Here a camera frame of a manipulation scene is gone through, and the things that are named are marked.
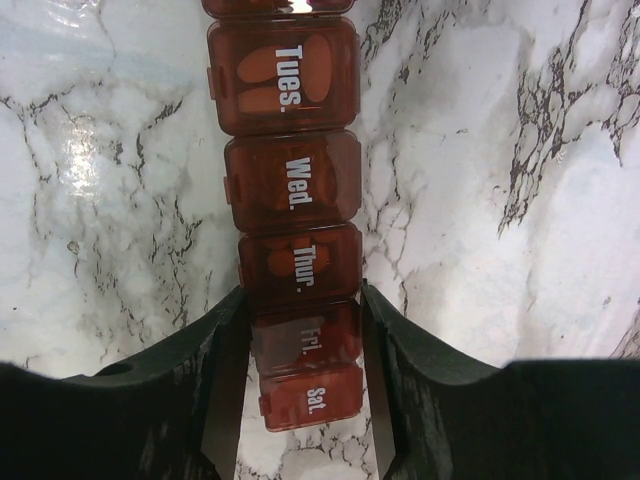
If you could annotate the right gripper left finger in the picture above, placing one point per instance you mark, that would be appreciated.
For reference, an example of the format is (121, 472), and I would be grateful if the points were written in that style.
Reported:
(171, 411)

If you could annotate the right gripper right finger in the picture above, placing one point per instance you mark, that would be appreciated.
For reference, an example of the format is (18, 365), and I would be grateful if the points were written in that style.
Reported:
(438, 413)

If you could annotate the red weekly pill organizer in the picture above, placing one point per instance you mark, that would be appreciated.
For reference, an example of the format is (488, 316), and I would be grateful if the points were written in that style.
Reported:
(285, 78)

